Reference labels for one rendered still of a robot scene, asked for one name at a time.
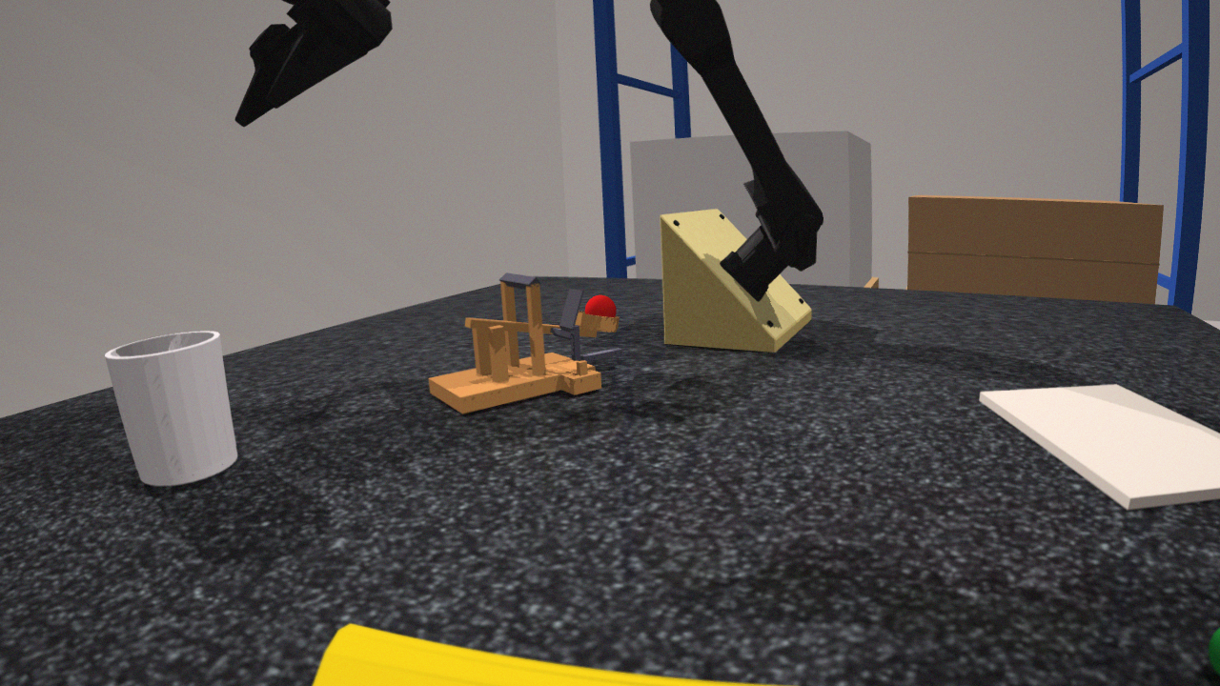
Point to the white cup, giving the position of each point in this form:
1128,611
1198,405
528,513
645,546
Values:
172,396

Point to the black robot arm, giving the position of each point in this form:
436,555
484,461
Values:
789,215

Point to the red ball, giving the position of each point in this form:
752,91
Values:
601,305

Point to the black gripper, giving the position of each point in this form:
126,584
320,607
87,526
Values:
328,36

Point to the wooden catapult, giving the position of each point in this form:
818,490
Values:
501,377

